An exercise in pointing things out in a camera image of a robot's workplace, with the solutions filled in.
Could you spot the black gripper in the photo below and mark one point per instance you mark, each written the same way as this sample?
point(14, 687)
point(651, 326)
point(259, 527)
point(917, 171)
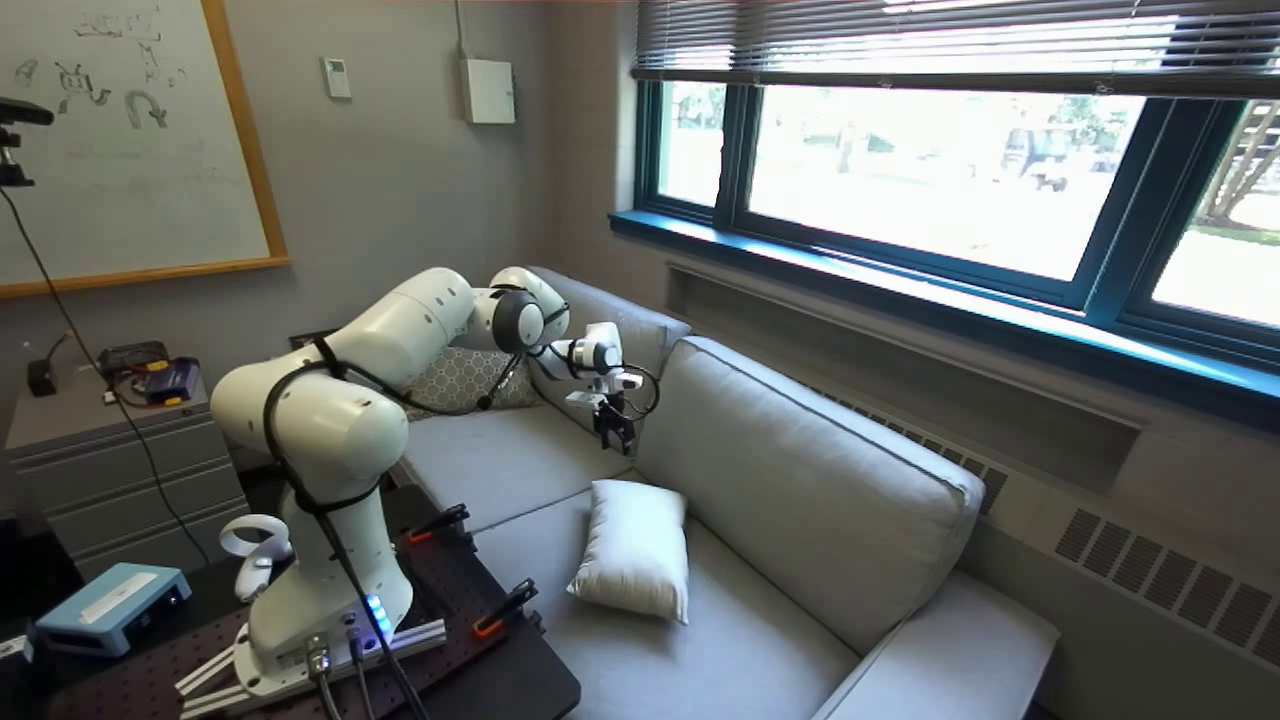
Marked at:
point(618, 392)

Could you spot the small cream pillow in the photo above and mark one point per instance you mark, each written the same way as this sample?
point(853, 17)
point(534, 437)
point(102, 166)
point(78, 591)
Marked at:
point(633, 553)

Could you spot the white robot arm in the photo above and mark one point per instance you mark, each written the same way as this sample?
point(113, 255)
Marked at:
point(322, 414)

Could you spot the large patterned grey pillow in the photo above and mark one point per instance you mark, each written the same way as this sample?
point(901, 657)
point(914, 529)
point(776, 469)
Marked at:
point(463, 381)

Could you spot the grey fabric sofa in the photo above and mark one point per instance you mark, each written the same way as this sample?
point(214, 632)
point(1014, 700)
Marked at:
point(800, 494)

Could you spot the black orange clamp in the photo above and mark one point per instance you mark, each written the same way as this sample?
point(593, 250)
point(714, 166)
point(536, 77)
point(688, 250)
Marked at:
point(505, 611)
point(432, 527)

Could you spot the black robot table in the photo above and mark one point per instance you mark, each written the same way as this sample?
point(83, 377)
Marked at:
point(482, 680)

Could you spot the white VR controller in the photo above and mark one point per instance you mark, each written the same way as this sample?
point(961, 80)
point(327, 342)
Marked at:
point(259, 549)

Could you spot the wide teal framed window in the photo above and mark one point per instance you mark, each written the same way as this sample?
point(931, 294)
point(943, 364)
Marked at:
point(961, 174)

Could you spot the black blue handheld device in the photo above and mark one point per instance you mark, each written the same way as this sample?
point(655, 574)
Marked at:
point(150, 377)

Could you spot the grey drawer cabinet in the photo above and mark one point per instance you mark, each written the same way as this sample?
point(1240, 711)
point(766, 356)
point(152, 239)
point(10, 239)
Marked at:
point(123, 480)

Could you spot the grey window blinds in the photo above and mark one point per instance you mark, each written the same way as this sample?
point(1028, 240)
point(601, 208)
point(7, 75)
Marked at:
point(961, 33)

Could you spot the light blue box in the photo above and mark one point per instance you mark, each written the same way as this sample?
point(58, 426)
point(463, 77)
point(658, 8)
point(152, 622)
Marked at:
point(113, 601)

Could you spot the wood framed whiteboard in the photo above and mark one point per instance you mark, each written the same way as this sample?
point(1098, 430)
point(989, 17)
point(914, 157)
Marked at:
point(123, 147)

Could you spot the baseboard radiator heater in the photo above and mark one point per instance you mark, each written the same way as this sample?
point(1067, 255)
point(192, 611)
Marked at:
point(1172, 586)

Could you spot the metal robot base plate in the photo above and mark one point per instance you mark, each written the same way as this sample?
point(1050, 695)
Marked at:
point(402, 641)

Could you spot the white wall box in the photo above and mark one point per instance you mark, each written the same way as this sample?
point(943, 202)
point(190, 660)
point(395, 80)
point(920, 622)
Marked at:
point(489, 89)

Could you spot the white wall thermostat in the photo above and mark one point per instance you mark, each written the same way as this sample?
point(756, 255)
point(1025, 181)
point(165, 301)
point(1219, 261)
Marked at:
point(339, 77)

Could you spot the black tripod camera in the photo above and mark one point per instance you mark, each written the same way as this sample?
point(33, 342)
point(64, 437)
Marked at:
point(18, 125)

